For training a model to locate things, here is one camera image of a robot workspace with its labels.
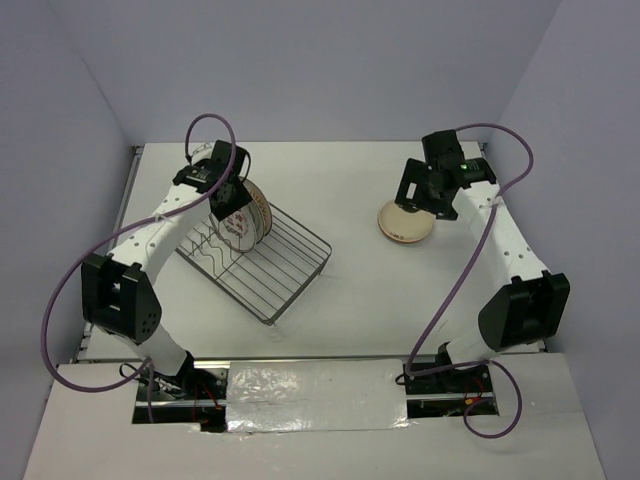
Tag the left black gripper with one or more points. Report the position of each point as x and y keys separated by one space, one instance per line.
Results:
x=241 y=197

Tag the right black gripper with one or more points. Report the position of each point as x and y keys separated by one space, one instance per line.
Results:
x=416 y=172

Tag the white plate red lettering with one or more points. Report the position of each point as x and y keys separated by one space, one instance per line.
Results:
x=238 y=231

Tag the cream peach plate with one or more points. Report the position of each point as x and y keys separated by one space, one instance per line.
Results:
x=402 y=226

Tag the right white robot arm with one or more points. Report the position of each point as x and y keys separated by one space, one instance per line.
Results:
x=529 y=300

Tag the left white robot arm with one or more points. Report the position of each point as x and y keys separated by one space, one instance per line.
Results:
x=118 y=294

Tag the silver foil sheet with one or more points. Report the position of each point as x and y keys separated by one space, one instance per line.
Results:
x=315 y=396

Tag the grey wire dish rack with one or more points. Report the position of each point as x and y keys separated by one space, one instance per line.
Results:
x=266 y=280

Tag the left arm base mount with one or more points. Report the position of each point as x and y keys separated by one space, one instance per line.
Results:
x=201 y=404

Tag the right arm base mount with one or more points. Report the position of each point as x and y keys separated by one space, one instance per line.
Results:
x=449 y=393

